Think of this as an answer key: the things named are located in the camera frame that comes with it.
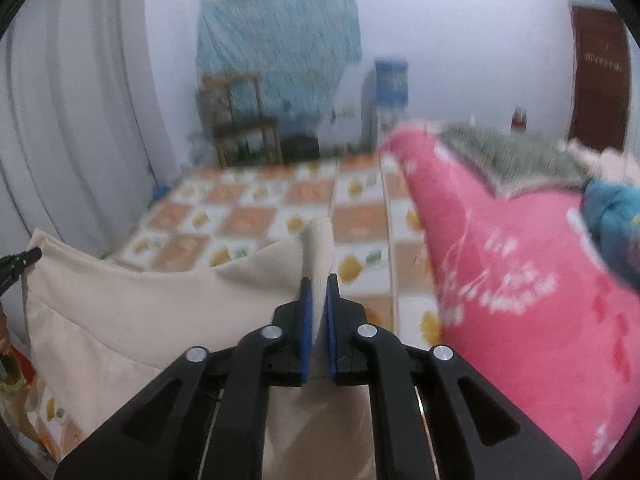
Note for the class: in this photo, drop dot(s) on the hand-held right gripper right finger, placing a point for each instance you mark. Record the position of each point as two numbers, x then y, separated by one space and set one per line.
332 330

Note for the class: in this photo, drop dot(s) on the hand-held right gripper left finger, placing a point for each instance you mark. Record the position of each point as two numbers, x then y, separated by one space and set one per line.
306 330

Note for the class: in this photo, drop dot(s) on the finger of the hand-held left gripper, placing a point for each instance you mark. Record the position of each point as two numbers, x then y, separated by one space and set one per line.
20 258

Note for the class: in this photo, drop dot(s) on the beige zip jacket black trim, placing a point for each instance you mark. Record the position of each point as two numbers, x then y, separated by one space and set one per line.
125 310

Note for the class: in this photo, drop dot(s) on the orange checked bed sheet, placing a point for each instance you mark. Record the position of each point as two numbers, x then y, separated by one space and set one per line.
250 220

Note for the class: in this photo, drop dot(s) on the small blue object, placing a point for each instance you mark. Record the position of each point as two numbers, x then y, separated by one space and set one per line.
162 193

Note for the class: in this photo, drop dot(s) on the white curtain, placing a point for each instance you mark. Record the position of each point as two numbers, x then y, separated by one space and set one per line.
75 110

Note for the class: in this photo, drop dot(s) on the pink floral blanket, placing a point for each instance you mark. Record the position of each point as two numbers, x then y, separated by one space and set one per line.
500 270

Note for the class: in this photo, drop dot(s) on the black box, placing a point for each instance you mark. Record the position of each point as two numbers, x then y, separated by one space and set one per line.
300 146

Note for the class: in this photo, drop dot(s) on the white water dispenser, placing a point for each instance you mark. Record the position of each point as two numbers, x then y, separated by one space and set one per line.
375 127

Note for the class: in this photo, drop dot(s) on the wooden chair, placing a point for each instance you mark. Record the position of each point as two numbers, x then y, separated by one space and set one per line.
245 130

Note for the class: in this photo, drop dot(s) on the blue water bottle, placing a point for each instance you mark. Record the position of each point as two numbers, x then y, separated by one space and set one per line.
391 82

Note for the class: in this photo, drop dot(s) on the green grey pillow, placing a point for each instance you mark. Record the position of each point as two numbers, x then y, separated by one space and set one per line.
525 160

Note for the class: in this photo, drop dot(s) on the teal floral hanging cloth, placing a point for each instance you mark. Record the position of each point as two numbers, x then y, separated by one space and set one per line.
280 45

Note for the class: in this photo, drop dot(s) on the light pink cloth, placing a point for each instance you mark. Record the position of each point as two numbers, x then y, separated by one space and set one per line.
615 165

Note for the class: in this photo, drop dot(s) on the brown wooden door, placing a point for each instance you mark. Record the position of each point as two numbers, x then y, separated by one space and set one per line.
600 85

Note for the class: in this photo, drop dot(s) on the red wall ornament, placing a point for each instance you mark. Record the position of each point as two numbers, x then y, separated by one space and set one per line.
520 119

